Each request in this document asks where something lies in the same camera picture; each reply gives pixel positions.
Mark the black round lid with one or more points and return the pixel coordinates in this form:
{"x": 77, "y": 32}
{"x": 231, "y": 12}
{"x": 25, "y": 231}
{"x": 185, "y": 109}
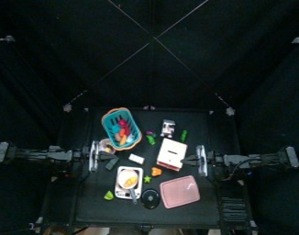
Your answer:
{"x": 149, "y": 198}

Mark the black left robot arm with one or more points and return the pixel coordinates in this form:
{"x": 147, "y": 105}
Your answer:
{"x": 33, "y": 154}

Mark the pink cutting board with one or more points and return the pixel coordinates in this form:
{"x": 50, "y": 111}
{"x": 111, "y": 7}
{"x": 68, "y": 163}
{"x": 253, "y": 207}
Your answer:
{"x": 179, "y": 192}

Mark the teal basket with orange rim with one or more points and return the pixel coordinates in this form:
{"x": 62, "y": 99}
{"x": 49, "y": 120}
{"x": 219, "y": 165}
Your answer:
{"x": 120, "y": 128}

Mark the white and pink toy toaster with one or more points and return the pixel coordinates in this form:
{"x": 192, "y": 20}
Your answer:
{"x": 171, "y": 153}

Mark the green toy vegetable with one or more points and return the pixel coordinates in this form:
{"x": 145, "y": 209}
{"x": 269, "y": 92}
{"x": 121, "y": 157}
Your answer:
{"x": 183, "y": 136}

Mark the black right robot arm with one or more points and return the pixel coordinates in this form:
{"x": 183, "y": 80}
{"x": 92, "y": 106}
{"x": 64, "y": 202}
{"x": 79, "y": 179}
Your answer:
{"x": 253, "y": 159}

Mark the yellow toy food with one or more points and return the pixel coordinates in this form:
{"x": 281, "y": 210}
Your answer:
{"x": 123, "y": 141}

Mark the black and white small toy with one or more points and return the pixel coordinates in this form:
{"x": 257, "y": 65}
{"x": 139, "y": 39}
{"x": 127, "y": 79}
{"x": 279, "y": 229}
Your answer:
{"x": 167, "y": 128}

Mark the white toy stove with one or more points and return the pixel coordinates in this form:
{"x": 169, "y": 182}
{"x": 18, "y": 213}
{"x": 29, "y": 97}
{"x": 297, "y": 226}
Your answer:
{"x": 128, "y": 193}

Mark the silver frame bracket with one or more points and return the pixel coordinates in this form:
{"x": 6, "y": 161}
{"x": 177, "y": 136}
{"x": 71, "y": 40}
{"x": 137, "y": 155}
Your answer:
{"x": 229, "y": 111}
{"x": 66, "y": 107}
{"x": 297, "y": 40}
{"x": 8, "y": 39}

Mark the orange toy pepper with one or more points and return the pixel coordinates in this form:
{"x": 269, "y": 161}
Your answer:
{"x": 156, "y": 171}

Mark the small white bowl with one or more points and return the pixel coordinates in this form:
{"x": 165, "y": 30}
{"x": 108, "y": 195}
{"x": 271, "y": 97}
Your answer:
{"x": 107, "y": 145}

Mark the blue toy food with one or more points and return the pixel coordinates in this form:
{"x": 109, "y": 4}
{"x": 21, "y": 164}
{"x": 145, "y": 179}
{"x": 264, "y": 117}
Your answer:
{"x": 115, "y": 128}

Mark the small white block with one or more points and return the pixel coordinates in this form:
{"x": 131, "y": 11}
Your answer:
{"x": 136, "y": 158}

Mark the green lime wedge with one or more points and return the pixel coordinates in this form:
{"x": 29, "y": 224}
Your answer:
{"x": 108, "y": 195}

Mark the red toy food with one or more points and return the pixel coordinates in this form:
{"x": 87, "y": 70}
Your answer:
{"x": 123, "y": 123}

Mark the orange toy food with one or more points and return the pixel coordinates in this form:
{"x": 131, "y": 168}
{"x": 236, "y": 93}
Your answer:
{"x": 121, "y": 132}

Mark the green toy star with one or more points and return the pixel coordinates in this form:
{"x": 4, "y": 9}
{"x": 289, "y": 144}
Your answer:
{"x": 147, "y": 179}

